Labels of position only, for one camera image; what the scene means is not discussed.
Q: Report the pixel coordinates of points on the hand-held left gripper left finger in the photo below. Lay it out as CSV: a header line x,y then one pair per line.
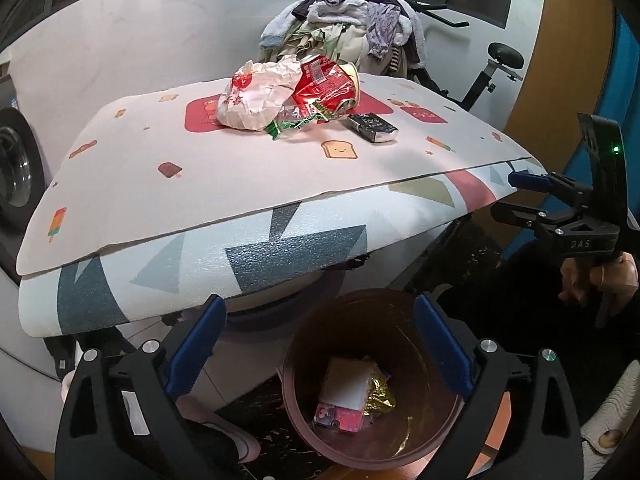
x,y
197,345

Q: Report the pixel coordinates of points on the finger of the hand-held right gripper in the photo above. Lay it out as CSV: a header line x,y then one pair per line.
x,y
515,212
525,180

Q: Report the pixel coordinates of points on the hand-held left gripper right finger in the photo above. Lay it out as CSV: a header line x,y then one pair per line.
x,y
442,345

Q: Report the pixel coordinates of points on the brown trash bin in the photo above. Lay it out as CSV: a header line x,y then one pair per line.
x,y
395,320

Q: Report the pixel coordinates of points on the small black box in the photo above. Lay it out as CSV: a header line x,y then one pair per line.
x,y
370,125

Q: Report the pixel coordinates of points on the crushed red noodle cup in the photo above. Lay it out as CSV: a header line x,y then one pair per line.
x,y
320,85

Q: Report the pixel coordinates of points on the green snack wrapper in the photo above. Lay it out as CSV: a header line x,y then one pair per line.
x,y
300,122

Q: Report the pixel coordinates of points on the white paper wrapper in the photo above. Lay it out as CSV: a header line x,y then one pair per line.
x,y
250,100

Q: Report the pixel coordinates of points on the person's right hand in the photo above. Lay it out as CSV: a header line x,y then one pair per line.
x,y
575,280

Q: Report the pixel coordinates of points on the gold foil wrapper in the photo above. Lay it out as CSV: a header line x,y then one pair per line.
x,y
379,392

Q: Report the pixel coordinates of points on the pink slipper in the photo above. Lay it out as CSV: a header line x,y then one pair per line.
x,y
235,440

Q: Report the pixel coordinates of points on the white flat packet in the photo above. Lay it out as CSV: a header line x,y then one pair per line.
x,y
345,382

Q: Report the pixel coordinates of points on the black exercise bike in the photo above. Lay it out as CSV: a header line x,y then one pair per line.
x,y
480,85

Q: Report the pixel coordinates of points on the wooden door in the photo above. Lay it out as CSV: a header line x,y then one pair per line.
x,y
560,60

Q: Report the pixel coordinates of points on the pink printed packet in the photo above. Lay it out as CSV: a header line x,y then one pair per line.
x,y
340,417

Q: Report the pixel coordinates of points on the table mat with bear print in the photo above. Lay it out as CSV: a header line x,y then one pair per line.
x,y
300,255

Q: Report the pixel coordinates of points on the white cabinet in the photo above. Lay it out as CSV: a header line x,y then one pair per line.
x,y
20,320

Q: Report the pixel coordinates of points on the cream fleece garment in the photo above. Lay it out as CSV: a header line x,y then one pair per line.
x,y
615,410

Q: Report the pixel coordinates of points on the pile of clothes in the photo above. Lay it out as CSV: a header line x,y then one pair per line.
x,y
345,35

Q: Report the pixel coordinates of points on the grey washing machine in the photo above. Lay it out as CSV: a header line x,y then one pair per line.
x,y
15,175

